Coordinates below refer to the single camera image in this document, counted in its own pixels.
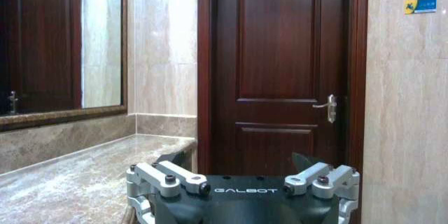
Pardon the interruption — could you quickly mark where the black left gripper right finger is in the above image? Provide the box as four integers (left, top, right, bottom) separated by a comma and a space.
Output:
282, 152, 361, 224

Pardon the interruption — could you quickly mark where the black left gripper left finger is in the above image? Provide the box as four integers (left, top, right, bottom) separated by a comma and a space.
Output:
124, 150, 212, 224

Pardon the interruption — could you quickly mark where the dark wooden door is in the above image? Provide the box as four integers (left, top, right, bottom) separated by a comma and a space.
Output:
212, 0, 350, 176

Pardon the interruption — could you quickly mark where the silver door handle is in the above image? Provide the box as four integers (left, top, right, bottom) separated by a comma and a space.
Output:
312, 94, 337, 123

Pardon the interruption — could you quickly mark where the dark wooden door frame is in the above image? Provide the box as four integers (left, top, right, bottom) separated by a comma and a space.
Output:
196, 0, 370, 224

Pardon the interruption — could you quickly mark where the wall mirror with dark frame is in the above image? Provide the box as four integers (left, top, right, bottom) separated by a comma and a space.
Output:
0, 0, 129, 132

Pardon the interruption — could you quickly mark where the blue and yellow wall sticker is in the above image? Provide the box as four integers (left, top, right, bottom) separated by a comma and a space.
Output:
404, 0, 438, 15

